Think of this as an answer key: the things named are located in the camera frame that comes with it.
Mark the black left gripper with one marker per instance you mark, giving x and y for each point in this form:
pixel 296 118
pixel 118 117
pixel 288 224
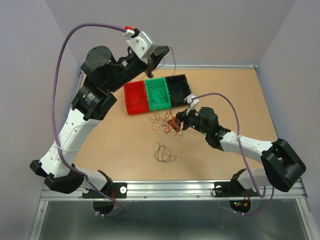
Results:
pixel 160 51

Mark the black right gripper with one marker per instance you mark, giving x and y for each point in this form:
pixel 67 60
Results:
pixel 182 116

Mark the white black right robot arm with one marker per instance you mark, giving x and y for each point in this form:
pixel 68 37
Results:
pixel 281 166

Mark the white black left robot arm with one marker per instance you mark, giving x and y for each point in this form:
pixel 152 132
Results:
pixel 104 76

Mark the black plastic bin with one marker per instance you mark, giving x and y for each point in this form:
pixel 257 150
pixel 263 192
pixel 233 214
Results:
pixel 179 89

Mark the green plastic bin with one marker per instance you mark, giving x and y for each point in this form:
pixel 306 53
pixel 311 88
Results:
pixel 157 94

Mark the red plastic bin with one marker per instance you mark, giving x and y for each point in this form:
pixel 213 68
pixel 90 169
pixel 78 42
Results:
pixel 135 96

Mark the grey white right wrist camera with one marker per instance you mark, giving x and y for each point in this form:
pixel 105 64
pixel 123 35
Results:
pixel 192 102

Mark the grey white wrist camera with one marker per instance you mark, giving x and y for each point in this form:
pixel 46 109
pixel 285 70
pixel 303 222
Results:
pixel 143 46
pixel 192 102

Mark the grey white left wrist camera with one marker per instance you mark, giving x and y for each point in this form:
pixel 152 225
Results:
pixel 143 46

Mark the aluminium table edge frame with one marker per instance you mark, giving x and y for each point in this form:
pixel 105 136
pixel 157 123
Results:
pixel 122 129

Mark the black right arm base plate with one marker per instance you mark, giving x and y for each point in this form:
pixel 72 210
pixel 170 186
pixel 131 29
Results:
pixel 229 189

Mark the aluminium front mounting rail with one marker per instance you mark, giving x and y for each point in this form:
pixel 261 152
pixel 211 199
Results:
pixel 175 190

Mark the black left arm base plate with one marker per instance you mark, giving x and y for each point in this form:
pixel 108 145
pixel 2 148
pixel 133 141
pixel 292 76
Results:
pixel 116 190

